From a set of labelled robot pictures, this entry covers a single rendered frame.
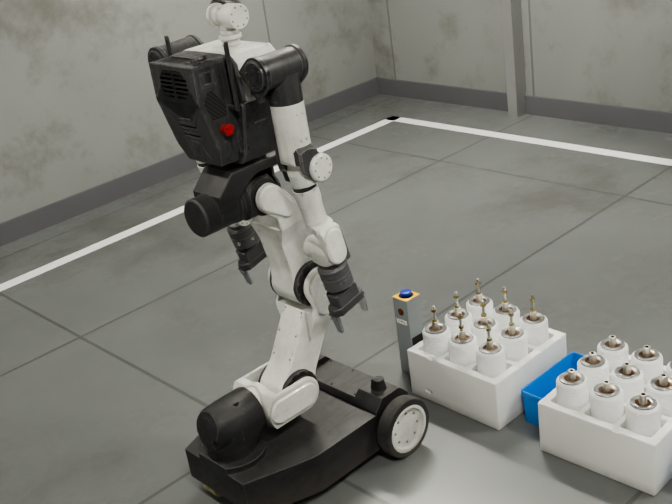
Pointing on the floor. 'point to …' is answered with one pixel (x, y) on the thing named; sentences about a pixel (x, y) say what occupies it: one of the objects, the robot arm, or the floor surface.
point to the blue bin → (533, 392)
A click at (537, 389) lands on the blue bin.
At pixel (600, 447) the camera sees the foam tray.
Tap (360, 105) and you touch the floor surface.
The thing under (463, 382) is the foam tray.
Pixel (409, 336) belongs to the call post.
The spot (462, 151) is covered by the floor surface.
